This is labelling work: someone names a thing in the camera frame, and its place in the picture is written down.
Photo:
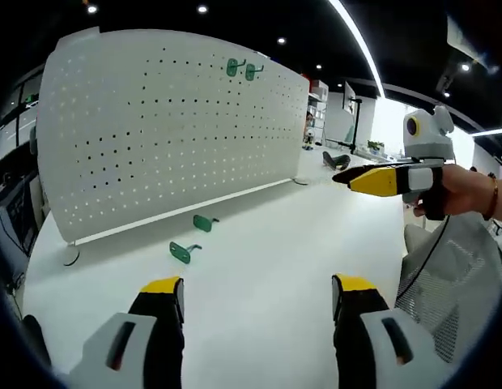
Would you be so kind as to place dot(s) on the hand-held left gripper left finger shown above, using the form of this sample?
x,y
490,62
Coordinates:
x,y
121,348

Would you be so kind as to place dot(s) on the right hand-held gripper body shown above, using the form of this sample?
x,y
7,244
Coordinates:
x,y
431,142

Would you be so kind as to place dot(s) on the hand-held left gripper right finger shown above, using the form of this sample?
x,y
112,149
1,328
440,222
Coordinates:
x,y
372,348

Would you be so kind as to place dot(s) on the green hook assembly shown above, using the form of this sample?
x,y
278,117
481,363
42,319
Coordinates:
x,y
180,252
250,73
232,67
202,223

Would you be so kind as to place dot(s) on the white perforated mounting plate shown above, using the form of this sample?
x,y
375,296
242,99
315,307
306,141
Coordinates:
x,y
174,142

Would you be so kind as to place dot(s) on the person's right hand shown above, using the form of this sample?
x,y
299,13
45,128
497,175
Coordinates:
x,y
465,190

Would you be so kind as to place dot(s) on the black curved object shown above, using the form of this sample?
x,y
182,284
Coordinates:
x,y
336,160

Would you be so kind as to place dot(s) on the green potted plant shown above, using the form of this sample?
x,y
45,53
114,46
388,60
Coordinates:
x,y
375,145

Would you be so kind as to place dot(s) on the black tripod stand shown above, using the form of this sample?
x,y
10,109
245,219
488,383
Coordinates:
x,y
353,129

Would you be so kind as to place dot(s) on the white storage shelf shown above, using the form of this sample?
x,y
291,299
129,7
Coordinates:
x,y
319,105

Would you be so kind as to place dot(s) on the black rounded object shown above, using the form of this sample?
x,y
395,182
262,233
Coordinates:
x,y
34,338

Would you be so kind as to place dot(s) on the grey mesh office chair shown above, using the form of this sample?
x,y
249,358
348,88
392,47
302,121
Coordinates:
x,y
469,275

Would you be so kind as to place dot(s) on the long ceiling light strip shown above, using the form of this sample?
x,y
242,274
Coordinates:
x,y
354,24

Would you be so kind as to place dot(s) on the black equipment rack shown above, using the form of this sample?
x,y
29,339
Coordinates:
x,y
18,223

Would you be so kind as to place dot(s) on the round ceiling downlights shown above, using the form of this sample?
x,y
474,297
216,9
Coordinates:
x,y
202,9

